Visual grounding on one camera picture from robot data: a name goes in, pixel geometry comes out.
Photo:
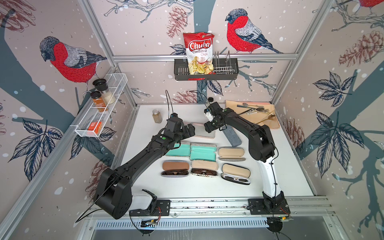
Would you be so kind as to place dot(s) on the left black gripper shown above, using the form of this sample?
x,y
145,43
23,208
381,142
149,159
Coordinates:
x,y
187,134

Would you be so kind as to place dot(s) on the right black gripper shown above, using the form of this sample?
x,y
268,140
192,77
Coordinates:
x,y
208,128

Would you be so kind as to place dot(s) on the grey teal glasses case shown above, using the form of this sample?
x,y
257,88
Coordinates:
x,y
232,136

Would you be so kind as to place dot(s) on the pink glasses case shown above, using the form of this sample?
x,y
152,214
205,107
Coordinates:
x,y
201,132
182,144

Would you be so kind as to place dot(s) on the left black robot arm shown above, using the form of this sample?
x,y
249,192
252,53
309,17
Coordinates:
x,y
114,190

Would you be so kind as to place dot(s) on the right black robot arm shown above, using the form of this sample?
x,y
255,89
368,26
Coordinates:
x,y
262,148

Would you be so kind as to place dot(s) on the brown case with sunglasses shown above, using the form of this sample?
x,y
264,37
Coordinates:
x,y
175,169

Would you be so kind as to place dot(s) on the beige empty open case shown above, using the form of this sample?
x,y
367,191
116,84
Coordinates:
x,y
230,154

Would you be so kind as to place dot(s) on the patterned case with sunglasses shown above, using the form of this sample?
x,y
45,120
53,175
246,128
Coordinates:
x,y
204,168

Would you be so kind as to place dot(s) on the black case with glasses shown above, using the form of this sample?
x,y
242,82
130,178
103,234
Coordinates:
x,y
236,174

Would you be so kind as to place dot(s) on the brown spice jar on table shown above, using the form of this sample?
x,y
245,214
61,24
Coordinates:
x,y
157,116

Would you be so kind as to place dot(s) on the iridescent cutlery piece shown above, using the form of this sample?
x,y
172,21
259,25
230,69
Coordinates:
x,y
241,106

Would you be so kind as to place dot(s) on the silver spoon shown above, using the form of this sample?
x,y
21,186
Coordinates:
x,y
251,106

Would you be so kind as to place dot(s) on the black ladle spoon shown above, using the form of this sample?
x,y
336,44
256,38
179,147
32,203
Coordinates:
x,y
264,111

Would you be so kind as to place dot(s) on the gold spoon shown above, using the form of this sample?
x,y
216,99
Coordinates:
x,y
269,117

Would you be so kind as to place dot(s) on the red Chuba chips bag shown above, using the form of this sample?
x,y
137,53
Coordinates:
x,y
199,52

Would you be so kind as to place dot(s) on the small orange box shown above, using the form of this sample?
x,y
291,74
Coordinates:
x,y
95,127

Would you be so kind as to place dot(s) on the orange spice jar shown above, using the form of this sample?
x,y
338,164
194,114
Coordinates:
x,y
99,103

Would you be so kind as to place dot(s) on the black lid salt grinder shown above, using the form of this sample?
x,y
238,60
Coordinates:
x,y
107,95

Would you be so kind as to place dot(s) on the white patterned cutlery handle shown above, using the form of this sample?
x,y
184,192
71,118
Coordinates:
x,y
252,112

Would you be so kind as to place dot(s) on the black wire wall basket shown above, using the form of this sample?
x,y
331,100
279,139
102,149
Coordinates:
x,y
219,69

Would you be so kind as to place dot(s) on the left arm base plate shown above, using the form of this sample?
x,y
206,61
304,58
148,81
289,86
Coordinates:
x,y
155,209

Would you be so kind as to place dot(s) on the white wire wall shelf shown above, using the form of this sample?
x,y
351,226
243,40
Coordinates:
x,y
116,83

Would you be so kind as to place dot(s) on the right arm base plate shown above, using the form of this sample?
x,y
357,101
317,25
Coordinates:
x,y
258,206

